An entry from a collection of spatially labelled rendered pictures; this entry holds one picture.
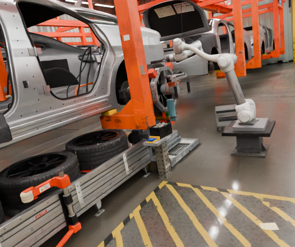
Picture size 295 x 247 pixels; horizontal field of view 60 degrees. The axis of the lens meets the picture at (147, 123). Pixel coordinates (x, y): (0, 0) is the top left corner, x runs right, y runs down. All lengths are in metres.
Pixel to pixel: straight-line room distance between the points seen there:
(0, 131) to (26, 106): 0.30
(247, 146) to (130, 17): 1.89
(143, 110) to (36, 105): 1.01
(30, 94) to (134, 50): 1.04
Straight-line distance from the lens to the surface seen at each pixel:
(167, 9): 6.43
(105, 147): 2.51
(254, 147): 3.11
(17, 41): 2.44
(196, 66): 5.65
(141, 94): 2.61
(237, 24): 6.51
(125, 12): 2.64
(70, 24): 10.83
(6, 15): 2.50
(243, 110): 2.82
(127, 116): 2.78
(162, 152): 2.58
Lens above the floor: 1.21
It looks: 13 degrees down
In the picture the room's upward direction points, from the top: 9 degrees counter-clockwise
